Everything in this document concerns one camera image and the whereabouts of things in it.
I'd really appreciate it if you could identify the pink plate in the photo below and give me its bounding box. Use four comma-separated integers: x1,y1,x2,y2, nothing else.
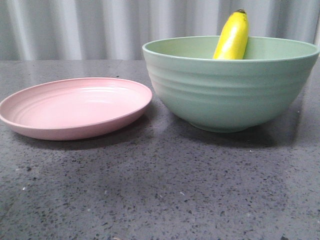
0,77,153,141

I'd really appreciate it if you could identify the green ribbed bowl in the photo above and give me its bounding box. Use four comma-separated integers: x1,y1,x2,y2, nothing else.
142,35,320,134

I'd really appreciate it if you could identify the white pleated curtain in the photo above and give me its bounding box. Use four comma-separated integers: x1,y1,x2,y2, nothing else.
0,0,320,61

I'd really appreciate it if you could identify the yellow banana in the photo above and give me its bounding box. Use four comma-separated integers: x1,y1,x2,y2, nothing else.
212,9,249,60

